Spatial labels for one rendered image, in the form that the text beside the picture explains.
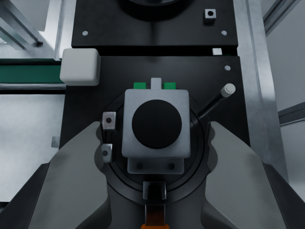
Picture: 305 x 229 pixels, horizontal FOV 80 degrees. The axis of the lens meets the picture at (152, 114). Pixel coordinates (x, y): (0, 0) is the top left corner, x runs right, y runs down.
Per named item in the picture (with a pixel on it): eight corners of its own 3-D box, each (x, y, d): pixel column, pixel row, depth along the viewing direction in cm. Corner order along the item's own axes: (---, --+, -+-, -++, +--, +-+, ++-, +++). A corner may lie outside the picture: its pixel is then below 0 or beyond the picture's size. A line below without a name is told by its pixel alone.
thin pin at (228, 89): (204, 117, 22) (236, 93, 13) (198, 117, 22) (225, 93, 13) (204, 111, 22) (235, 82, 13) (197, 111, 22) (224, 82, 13)
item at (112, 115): (117, 131, 21) (115, 129, 20) (105, 131, 21) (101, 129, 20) (118, 114, 22) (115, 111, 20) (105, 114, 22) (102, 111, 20)
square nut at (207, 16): (214, 23, 27) (216, 18, 26) (203, 23, 27) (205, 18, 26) (213, 13, 27) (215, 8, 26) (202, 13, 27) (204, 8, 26)
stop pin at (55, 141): (73, 148, 27) (59, 147, 23) (65, 148, 27) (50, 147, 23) (74, 139, 27) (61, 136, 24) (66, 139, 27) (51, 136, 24)
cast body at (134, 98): (179, 171, 17) (196, 181, 10) (131, 171, 17) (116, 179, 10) (177, 86, 19) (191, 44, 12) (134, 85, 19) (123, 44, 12)
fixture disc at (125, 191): (214, 202, 21) (220, 207, 19) (94, 202, 21) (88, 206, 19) (206, 88, 25) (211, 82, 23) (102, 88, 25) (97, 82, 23)
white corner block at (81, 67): (103, 91, 27) (94, 79, 23) (71, 91, 27) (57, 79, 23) (105, 62, 28) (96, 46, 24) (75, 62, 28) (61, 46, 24)
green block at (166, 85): (171, 108, 22) (176, 93, 17) (161, 108, 22) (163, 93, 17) (171, 98, 22) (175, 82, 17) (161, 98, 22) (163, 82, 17)
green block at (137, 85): (147, 108, 22) (146, 93, 17) (137, 108, 22) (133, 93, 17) (147, 98, 22) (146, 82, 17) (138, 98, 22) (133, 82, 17)
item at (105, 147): (114, 162, 20) (111, 162, 19) (101, 162, 20) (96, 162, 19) (115, 144, 21) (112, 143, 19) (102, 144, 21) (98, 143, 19)
